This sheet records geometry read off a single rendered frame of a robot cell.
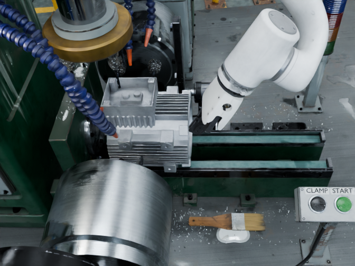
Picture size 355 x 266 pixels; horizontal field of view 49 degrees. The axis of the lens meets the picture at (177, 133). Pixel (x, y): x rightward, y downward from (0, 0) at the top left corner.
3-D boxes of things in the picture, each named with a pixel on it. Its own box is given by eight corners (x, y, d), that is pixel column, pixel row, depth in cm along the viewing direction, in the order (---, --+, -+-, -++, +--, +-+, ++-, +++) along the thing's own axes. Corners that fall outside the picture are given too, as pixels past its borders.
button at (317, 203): (309, 211, 80) (311, 211, 78) (308, 197, 80) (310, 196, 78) (324, 211, 79) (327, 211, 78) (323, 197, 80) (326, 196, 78)
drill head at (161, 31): (100, 119, 120) (80, 53, 101) (120, 39, 147) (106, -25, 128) (182, 119, 117) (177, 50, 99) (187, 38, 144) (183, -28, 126)
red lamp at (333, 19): (320, 29, 108) (323, 14, 105) (316, 17, 112) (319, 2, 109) (342, 28, 108) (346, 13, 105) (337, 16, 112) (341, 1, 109)
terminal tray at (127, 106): (106, 127, 95) (100, 106, 90) (113, 97, 102) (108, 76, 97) (155, 128, 94) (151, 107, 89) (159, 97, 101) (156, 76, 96)
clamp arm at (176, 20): (176, 101, 111) (169, 22, 92) (176, 94, 113) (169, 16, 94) (188, 101, 111) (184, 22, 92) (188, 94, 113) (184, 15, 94)
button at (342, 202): (334, 212, 79) (337, 211, 77) (333, 197, 80) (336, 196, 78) (349, 212, 79) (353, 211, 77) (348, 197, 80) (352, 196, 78)
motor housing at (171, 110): (114, 178, 104) (99, 131, 90) (125, 125, 116) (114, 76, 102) (190, 180, 102) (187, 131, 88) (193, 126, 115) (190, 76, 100)
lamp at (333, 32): (316, 43, 112) (320, 29, 108) (313, 30, 116) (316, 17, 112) (338, 42, 111) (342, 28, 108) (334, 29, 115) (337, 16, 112)
